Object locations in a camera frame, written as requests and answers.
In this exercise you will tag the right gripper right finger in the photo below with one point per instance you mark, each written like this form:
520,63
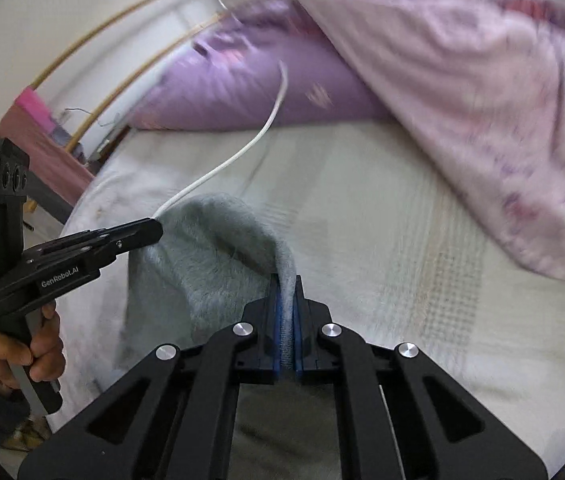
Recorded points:
400,415

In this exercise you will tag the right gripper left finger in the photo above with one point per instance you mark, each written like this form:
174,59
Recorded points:
169,418

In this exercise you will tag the grey hooded sweatshirt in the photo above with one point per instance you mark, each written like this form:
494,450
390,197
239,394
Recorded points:
214,257

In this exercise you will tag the person's left hand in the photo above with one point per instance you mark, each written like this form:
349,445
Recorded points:
44,356

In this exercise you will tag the dark red bedside table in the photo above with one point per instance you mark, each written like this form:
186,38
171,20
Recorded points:
58,178

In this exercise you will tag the wooden bed headboard rails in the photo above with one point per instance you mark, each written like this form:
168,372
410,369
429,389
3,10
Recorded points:
92,83

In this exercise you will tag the purple pillow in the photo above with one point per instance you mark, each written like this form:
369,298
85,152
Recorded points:
228,79

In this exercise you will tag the pink floral quilt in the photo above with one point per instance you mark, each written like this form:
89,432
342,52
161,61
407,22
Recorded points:
480,86

